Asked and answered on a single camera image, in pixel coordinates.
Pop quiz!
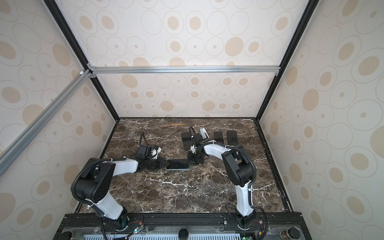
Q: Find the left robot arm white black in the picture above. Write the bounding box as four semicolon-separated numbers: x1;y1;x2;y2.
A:
71;145;167;221

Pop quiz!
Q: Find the small white blue box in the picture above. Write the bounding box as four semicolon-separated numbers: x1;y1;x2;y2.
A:
200;128;209;139

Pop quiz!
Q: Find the light blue phone case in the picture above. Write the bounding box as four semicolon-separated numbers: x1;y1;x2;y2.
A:
165;158;190;172

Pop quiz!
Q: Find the horizontal aluminium rail back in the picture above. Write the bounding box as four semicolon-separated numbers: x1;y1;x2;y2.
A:
87;65;280;76

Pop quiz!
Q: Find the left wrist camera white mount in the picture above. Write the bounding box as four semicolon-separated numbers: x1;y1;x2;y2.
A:
150;147;162;159

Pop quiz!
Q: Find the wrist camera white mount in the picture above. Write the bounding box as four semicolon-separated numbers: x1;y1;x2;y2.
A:
190;144;197;153
150;147;162;159

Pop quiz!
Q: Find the black phone case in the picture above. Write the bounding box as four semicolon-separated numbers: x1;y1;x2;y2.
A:
181;132;194;150

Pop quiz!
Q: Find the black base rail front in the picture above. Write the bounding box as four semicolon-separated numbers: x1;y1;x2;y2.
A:
54;211;312;240

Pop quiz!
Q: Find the pink phone case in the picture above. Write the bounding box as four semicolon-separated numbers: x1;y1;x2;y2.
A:
213;131;225;144

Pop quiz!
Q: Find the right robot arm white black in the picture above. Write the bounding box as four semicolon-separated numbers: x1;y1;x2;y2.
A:
187;140;256;217

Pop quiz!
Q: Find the brown wooden stick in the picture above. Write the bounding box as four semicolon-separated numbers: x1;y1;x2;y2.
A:
160;124;187;128

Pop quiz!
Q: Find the black round button right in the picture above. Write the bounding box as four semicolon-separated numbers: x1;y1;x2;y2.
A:
280;228;301;240

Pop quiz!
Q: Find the black phone case horizontal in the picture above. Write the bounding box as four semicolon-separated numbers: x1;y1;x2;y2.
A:
227;130;239;146

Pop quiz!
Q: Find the black knob front centre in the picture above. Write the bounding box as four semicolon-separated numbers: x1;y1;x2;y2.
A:
178;229;190;240

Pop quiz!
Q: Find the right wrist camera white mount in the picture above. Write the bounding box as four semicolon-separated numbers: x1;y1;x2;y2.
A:
190;144;197;153

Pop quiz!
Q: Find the diagonal aluminium rail left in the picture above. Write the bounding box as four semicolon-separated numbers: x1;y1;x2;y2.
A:
1;69;91;175

